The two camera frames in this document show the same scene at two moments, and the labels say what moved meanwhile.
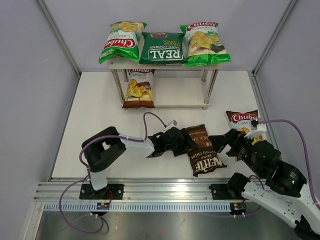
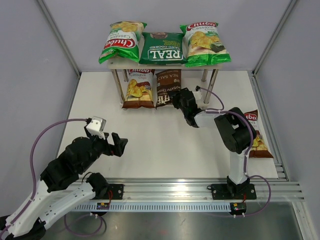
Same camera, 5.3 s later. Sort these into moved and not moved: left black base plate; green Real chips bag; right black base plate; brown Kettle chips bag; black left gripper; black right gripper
Moved: black left gripper; brown Kettle chips bag; black right gripper
Not moved: left black base plate; green Real chips bag; right black base plate
